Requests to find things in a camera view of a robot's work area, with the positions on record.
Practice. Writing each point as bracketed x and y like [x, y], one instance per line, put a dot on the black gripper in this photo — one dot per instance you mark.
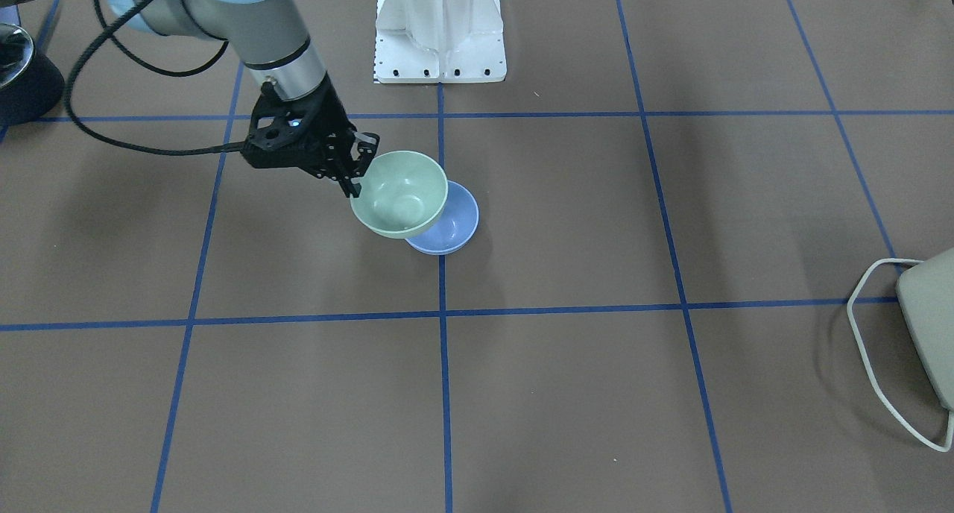
[333, 135]

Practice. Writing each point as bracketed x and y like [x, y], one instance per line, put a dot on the green bowl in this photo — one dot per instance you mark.
[402, 195]

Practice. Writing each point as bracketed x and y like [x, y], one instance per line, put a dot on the blue bowl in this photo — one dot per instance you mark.
[455, 226]

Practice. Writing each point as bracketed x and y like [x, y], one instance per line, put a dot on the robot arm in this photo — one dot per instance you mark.
[269, 36]

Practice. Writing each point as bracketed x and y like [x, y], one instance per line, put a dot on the dark blue saucepan with lid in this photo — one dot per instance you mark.
[31, 85]

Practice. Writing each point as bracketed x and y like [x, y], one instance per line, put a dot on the cream toaster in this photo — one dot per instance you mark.
[925, 293]

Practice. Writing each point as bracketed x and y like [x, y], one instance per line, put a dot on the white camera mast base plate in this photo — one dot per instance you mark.
[480, 59]

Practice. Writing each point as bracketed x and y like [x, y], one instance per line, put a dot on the white camera mast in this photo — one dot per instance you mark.
[439, 25]

